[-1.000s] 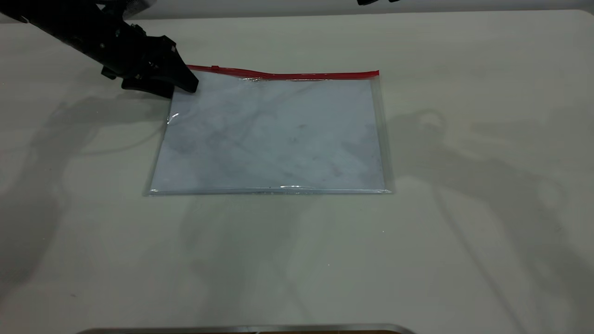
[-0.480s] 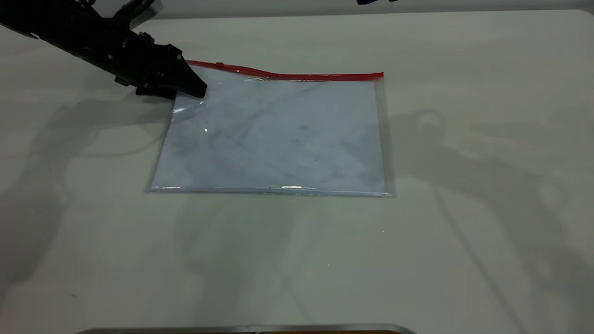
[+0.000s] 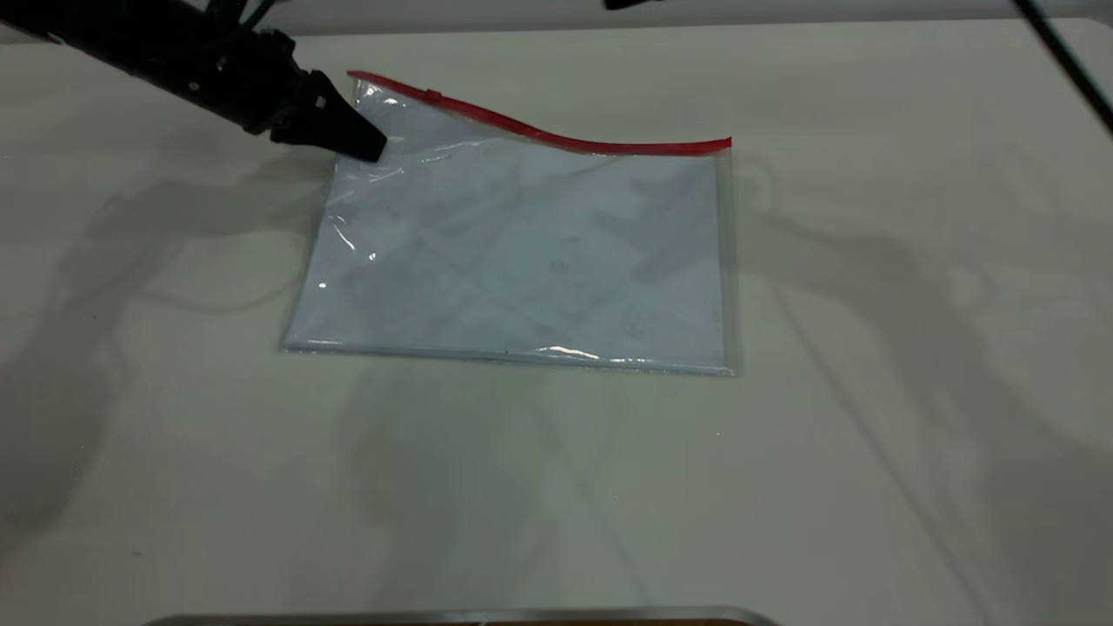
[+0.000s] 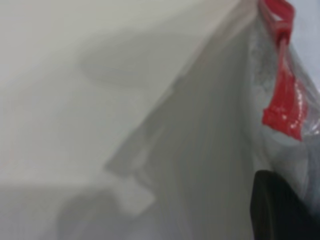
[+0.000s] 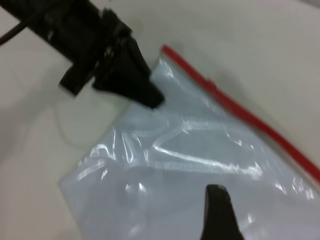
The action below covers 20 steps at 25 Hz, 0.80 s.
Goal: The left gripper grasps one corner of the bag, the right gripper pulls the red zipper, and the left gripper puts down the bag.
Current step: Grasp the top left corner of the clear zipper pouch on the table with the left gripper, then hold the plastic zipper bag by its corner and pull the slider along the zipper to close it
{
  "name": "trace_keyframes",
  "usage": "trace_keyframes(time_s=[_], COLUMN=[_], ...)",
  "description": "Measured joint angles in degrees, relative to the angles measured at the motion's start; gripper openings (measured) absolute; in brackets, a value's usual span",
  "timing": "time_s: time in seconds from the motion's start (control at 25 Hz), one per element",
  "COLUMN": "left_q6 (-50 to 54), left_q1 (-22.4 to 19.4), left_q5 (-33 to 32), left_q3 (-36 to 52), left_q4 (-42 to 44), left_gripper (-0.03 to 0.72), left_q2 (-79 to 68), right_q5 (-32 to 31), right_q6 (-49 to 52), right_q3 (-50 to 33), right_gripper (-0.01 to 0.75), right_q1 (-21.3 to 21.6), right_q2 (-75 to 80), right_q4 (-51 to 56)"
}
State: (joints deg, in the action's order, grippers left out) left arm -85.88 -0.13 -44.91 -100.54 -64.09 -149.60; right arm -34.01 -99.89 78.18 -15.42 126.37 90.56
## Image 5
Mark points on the clear zip bag red zipper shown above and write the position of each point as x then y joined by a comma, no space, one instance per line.
190,155

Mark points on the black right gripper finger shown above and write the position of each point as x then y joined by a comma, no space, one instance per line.
220,217

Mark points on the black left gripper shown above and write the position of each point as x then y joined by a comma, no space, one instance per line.
100,42

